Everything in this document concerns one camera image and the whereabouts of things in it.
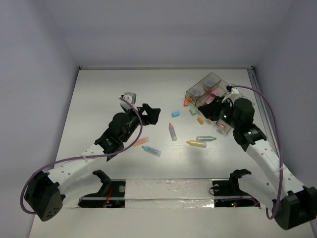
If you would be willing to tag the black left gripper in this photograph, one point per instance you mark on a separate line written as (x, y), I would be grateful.
(144, 115)

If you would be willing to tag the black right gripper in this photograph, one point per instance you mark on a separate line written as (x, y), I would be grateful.
(210, 110)

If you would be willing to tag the pink cap glue bottle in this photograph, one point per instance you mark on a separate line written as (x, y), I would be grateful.
(211, 97)

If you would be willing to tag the orange tip grey highlighter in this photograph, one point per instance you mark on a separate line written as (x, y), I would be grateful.
(172, 132)

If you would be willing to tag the paper clip jar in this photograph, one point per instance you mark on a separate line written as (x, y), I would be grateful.
(208, 84)
(196, 93)

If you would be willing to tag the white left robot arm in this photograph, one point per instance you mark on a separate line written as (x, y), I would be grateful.
(42, 194)

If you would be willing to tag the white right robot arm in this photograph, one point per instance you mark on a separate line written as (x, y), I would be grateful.
(286, 199)

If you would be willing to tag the yellow-orange highlighter cap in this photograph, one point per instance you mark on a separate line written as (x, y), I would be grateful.
(200, 120)

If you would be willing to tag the green highlighter cap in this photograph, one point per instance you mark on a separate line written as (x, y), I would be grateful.
(192, 111)

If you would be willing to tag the clear four-compartment organizer tray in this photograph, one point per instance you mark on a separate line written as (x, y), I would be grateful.
(243, 108)

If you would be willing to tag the blue highlighter cap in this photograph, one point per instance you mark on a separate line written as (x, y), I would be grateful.
(175, 114)

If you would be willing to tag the green uncapped highlighter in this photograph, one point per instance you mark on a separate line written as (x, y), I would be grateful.
(205, 138)

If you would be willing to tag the blue highlighter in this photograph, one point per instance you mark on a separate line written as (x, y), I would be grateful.
(152, 151)

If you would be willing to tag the yellow highlighter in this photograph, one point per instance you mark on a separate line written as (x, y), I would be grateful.
(197, 143)

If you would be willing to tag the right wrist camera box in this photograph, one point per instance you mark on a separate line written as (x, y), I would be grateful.
(232, 93)

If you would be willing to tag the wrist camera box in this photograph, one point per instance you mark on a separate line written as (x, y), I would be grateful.
(232, 93)
(128, 100)

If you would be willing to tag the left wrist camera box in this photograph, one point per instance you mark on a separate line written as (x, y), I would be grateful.
(128, 100)

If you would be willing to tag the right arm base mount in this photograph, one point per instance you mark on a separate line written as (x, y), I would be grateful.
(227, 193)

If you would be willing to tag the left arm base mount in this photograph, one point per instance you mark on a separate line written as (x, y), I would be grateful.
(110, 195)

